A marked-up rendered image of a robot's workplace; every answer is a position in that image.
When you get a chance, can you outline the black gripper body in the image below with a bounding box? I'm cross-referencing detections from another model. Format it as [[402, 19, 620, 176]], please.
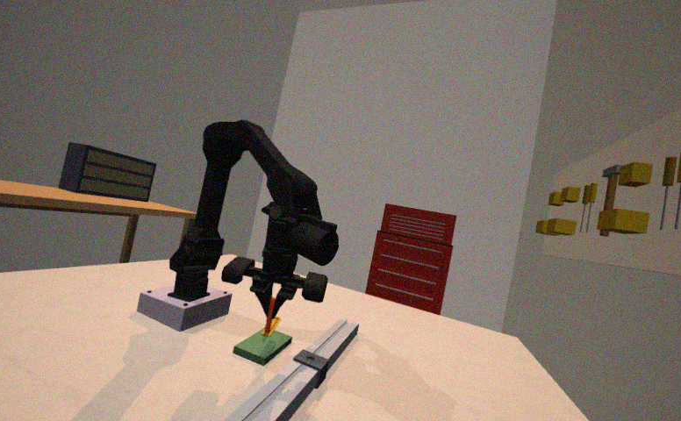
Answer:
[[221, 241, 328, 303]]

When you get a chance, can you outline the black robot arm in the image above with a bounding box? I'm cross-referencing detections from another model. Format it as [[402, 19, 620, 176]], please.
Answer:
[[168, 120, 339, 303]]

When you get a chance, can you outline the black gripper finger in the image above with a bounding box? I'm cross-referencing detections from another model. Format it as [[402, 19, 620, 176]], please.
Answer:
[[272, 289, 297, 319], [250, 282, 274, 317]]

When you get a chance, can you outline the grey metal rail with slot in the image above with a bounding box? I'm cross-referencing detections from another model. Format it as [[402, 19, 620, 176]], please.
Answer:
[[224, 317, 359, 421]]

